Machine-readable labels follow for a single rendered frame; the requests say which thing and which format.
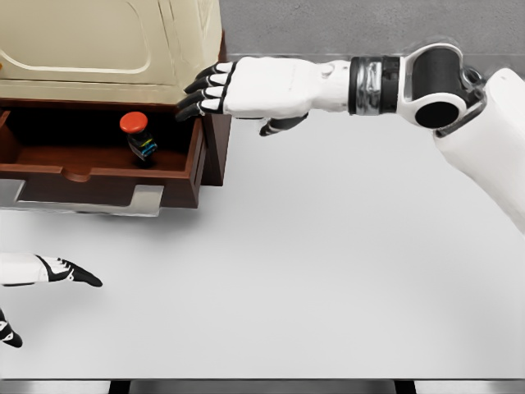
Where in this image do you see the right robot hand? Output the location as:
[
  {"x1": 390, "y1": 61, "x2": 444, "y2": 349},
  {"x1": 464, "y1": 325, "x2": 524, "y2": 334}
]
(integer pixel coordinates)
[{"x1": 175, "y1": 56, "x2": 326, "y2": 138}]

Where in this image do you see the brown drawer with silver handle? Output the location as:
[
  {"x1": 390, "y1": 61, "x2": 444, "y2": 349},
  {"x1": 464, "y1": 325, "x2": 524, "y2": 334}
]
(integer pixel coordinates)
[{"x1": 0, "y1": 108, "x2": 208, "y2": 218}]

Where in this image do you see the red button switch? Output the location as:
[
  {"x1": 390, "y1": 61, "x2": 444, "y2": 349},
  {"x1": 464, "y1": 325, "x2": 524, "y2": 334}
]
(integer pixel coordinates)
[{"x1": 118, "y1": 111, "x2": 159, "y2": 167}]

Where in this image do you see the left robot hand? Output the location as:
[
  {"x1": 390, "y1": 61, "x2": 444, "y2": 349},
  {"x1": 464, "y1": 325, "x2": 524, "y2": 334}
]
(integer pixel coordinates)
[{"x1": 0, "y1": 253, "x2": 103, "y2": 350}]

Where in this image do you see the brown cabinet with beige top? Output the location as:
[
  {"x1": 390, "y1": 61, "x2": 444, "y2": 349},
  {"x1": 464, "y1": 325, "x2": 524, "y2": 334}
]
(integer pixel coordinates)
[{"x1": 0, "y1": 0, "x2": 233, "y2": 188}]

